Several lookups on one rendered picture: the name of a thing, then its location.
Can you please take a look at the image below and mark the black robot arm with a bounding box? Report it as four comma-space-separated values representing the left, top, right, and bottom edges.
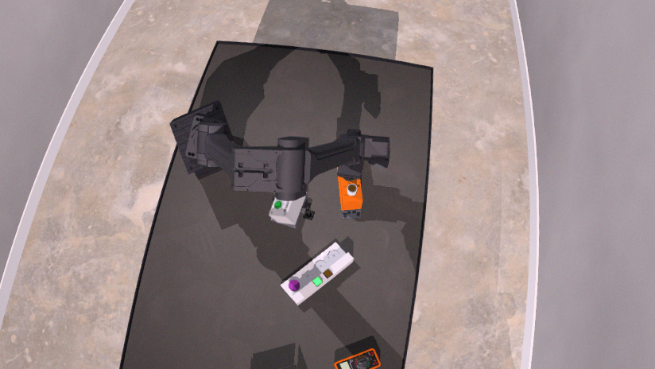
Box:
185, 115, 390, 201

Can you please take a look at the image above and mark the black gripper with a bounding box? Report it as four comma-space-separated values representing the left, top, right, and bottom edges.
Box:
337, 164, 361, 181

